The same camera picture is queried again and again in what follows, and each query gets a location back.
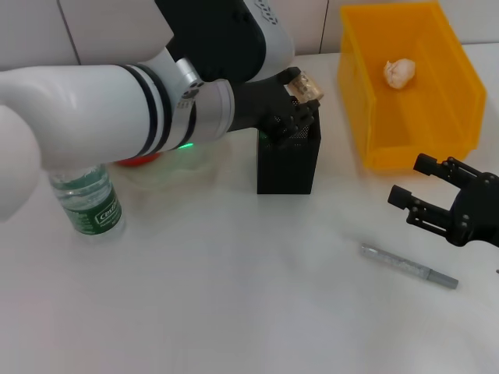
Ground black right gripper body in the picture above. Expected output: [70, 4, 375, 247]
[447, 171, 499, 249]

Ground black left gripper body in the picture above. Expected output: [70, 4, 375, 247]
[228, 76, 292, 136]

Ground beige eraser block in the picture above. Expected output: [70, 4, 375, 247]
[283, 71, 326, 105]

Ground white paper ball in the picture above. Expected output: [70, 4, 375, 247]
[383, 58, 417, 90]

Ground clear water bottle green label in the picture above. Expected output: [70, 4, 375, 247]
[48, 162, 127, 245]

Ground black mesh pen holder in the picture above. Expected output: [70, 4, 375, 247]
[256, 101, 321, 195]

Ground grey marker pen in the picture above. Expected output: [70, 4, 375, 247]
[358, 242, 460, 290]

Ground clear green glass fruit plate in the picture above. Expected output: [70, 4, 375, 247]
[111, 132, 235, 192]

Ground yellow plastic bin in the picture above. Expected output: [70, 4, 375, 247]
[337, 1, 488, 171]

